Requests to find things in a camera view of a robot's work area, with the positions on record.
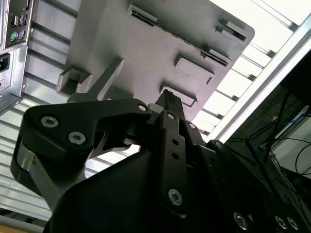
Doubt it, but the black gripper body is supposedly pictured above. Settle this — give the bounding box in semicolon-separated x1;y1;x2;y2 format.
50;150;234;233

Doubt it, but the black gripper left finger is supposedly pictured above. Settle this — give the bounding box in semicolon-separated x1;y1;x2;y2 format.
11;89;189;218

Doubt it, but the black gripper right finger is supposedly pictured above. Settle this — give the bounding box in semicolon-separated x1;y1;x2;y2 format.
170;93;311;233

